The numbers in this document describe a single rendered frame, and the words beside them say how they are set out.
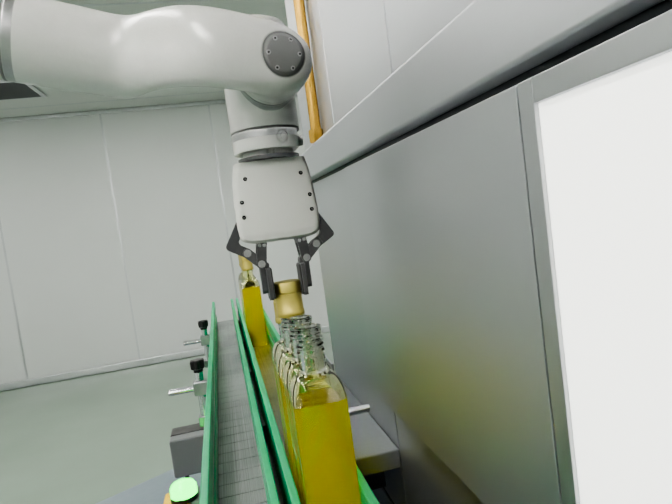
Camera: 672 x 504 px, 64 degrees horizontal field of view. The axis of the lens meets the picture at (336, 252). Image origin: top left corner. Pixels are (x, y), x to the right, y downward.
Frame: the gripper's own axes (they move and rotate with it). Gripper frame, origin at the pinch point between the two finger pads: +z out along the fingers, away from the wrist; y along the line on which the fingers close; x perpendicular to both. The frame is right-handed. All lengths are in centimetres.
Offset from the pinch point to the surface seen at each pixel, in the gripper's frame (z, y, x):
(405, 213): -6.5, -12.2, 12.8
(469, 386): 9.2, -12.3, 23.6
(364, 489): 21.5, -3.7, 13.6
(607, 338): 1.4, -12.9, 41.5
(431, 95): -16.7, -13.1, 21.2
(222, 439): 29.9, 12.3, -30.3
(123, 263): 14, 122, -574
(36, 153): -117, 192, -573
